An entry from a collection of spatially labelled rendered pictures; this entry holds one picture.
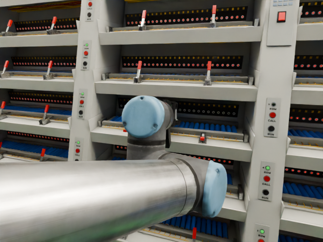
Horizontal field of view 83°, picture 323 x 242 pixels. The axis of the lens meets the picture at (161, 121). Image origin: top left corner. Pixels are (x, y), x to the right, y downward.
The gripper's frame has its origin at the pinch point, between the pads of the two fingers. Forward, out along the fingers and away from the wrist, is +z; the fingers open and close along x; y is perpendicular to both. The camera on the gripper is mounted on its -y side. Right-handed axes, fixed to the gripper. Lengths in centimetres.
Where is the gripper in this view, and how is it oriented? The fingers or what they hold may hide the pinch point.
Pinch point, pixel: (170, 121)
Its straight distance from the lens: 73.8
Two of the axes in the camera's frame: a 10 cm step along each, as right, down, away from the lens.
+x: -9.7, -0.8, 2.3
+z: 2.3, -0.2, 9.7
